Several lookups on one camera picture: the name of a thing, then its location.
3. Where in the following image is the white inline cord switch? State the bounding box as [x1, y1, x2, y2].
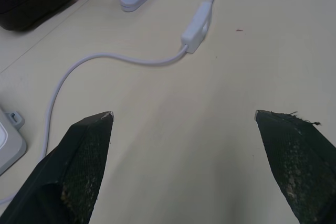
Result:
[180, 2, 213, 53]

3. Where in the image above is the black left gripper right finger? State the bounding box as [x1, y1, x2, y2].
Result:
[254, 109, 336, 224]

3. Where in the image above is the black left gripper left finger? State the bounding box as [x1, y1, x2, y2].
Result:
[0, 111, 115, 224]

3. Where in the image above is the white cable with inline switch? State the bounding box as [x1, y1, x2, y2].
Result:
[0, 0, 227, 205]

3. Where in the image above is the white grey power strip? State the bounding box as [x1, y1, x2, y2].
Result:
[0, 106, 27, 176]

